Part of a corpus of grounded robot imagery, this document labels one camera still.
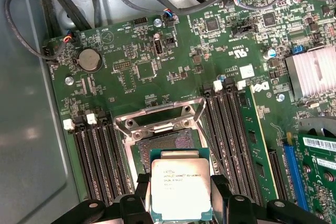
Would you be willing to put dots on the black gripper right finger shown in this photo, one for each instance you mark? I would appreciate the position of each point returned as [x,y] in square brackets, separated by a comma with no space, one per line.
[239,208]

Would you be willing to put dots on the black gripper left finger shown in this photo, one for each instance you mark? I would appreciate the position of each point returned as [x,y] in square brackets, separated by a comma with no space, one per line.
[131,208]

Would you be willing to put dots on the silver CPU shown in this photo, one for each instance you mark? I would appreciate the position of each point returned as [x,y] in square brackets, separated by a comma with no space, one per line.
[181,195]

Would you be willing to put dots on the black expansion slot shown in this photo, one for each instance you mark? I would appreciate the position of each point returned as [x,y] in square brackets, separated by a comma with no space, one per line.
[277,176]

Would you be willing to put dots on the black RAM slot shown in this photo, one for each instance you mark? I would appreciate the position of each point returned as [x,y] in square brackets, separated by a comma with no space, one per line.
[220,142]
[242,142]
[92,161]
[103,161]
[115,161]
[79,161]
[231,142]

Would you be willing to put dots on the thin metal locking lever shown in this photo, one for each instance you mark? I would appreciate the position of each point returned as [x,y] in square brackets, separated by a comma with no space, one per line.
[210,149]

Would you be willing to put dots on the blue expansion slot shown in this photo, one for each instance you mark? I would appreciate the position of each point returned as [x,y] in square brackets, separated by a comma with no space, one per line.
[296,171]

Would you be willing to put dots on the CPU socket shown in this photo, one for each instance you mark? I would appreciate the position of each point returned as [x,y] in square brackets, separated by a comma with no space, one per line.
[162,142]

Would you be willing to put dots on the green RAM stick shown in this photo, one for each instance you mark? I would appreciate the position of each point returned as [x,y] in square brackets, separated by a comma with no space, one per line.
[257,142]

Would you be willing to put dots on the black and grey PC case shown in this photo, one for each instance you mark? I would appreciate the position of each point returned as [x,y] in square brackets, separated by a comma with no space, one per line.
[23,103]

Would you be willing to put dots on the round silver coin battery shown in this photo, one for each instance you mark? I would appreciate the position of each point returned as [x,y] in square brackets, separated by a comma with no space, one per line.
[89,60]

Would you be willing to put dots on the silver finned heat sink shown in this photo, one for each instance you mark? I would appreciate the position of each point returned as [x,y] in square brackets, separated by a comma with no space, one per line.
[312,72]

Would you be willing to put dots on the internal USB port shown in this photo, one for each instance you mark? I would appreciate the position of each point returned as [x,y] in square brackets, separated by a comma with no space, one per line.
[158,47]

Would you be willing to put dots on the green motherboard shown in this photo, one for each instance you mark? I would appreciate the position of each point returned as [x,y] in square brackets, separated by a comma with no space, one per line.
[181,37]

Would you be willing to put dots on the metal socket cover frame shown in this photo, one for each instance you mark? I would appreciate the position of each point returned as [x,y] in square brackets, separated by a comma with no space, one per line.
[122,128]

